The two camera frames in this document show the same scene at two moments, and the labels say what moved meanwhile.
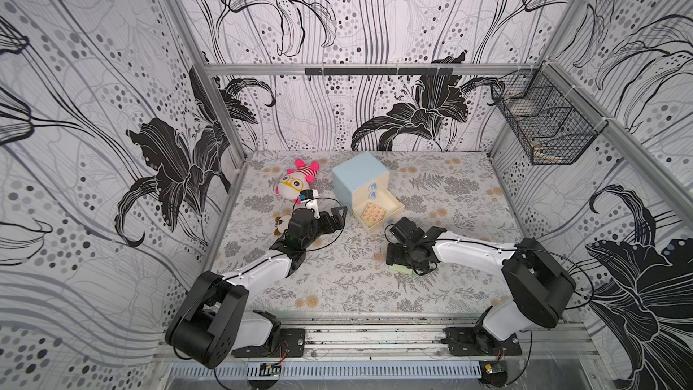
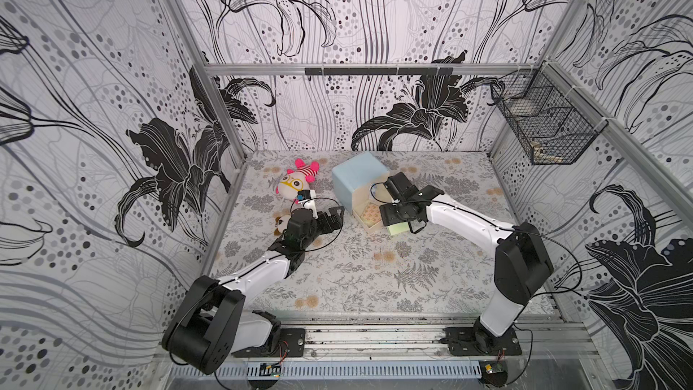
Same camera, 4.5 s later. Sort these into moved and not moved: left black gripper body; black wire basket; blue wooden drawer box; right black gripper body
Moved: right black gripper body
Not moved: black wire basket; blue wooden drawer box; left black gripper body
